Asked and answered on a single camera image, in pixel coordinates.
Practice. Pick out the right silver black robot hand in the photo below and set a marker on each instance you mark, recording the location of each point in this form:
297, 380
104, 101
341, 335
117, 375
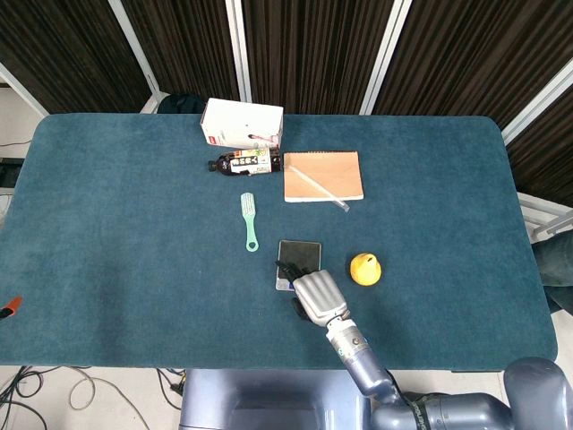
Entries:
320, 295

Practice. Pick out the silver digital kitchen scale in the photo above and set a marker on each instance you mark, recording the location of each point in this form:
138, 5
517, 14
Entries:
300, 253

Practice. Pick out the yellow pear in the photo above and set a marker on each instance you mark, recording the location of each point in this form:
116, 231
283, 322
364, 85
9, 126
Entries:
365, 271

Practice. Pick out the right blue grey robot arm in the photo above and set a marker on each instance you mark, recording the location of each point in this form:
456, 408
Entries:
362, 363

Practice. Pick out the clear plastic pen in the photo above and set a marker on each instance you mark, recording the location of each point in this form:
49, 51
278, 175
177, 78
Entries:
318, 186

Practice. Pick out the blue grey robot torso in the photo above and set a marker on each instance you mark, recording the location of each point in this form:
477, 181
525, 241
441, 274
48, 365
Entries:
268, 398

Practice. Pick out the light green plastic brush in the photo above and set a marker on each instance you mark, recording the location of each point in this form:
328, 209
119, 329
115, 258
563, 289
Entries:
246, 206

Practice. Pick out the brown cover notebook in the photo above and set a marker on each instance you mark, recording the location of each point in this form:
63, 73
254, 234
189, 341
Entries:
336, 172

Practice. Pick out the dark tea bottle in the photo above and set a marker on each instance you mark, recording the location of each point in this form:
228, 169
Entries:
244, 163

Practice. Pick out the teal table cloth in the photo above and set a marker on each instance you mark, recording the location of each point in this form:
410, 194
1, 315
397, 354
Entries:
134, 269

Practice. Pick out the white cardboard box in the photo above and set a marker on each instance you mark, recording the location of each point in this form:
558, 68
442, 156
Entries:
242, 123

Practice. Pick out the black rounded chair back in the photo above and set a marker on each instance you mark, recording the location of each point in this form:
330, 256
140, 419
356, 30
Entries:
181, 104

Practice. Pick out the grey metal rack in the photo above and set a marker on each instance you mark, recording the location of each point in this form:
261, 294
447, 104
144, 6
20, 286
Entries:
548, 224

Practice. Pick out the dark teal cushion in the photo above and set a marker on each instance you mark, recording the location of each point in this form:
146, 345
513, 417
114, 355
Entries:
557, 264

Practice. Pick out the dark pleated partition panel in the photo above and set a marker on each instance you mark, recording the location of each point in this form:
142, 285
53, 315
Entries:
67, 49
470, 54
309, 54
188, 45

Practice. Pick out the black floor box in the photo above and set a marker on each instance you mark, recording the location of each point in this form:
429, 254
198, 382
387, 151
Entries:
9, 174

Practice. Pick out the white partition post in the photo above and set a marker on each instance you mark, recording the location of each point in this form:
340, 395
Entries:
537, 107
385, 54
134, 49
22, 87
238, 49

